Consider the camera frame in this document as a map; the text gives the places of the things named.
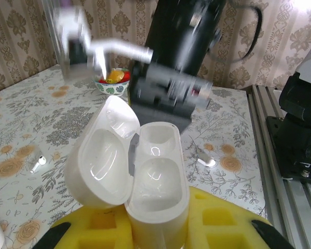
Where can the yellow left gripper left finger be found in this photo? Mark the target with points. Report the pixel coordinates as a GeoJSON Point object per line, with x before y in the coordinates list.
{"type": "Point", "coordinates": [93, 233]}

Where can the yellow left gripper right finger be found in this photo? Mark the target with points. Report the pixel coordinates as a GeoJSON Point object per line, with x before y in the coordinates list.
{"type": "Point", "coordinates": [223, 228]}

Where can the white earbud charging case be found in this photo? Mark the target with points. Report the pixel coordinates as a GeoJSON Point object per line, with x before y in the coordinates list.
{"type": "Point", "coordinates": [158, 181]}

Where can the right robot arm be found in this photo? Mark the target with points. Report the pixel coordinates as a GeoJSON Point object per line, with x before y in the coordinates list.
{"type": "Point", "coordinates": [300, 103]}

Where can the silver metal piece right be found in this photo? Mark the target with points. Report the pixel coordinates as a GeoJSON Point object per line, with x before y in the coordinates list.
{"type": "Point", "coordinates": [209, 163]}

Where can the patterned bowl with colourful items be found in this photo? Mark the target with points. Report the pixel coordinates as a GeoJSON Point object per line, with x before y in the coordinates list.
{"type": "Point", "coordinates": [111, 89]}

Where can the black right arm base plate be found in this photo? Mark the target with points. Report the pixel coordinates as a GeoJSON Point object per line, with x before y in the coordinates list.
{"type": "Point", "coordinates": [280, 145]}

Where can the aluminium mounting rail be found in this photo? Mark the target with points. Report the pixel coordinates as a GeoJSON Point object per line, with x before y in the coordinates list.
{"type": "Point", "coordinates": [259, 129]}

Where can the aluminium frame post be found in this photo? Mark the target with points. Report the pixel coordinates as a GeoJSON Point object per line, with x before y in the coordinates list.
{"type": "Point", "coordinates": [54, 52]}

